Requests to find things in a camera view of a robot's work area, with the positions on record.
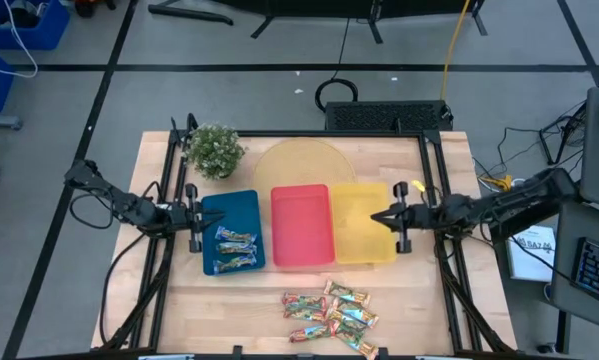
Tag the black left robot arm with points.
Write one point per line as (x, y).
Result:
(129, 207)

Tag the black aluminium table frame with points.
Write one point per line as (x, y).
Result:
(329, 133)

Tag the black and orange device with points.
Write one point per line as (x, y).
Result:
(86, 7)

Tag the grey desk with keyboard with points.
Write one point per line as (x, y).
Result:
(564, 260)

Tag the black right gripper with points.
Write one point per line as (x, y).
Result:
(419, 216)

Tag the yellow power plug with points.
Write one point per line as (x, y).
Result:
(499, 184)

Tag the black tripod stand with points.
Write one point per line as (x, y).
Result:
(546, 145)

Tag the blue plastic bin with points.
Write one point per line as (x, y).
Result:
(239, 207)

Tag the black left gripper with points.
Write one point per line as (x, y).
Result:
(181, 217)

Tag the round woven yellow placemat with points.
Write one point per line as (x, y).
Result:
(299, 162)

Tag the red wrapper granola bar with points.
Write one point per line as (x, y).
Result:
(309, 333)
(304, 314)
(304, 300)

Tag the blue wrapper granola bar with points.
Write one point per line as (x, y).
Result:
(235, 235)
(236, 247)
(234, 263)

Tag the orange wrapper granola bar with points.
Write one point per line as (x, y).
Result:
(361, 346)
(348, 327)
(346, 292)
(356, 312)

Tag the large blue storage crate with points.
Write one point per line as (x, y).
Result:
(49, 35)

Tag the red plastic bin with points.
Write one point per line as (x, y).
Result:
(304, 225)

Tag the white paper sign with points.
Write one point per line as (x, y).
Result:
(529, 260)

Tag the black computer case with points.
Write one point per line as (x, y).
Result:
(384, 116)

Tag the black backdrop panel with stand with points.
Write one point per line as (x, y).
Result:
(329, 7)

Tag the small yellow tag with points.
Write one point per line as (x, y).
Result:
(419, 185)

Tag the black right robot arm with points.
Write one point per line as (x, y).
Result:
(509, 205)

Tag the yellow plastic bin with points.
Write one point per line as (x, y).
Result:
(359, 242)

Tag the small potted green plant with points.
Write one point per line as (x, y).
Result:
(214, 150)

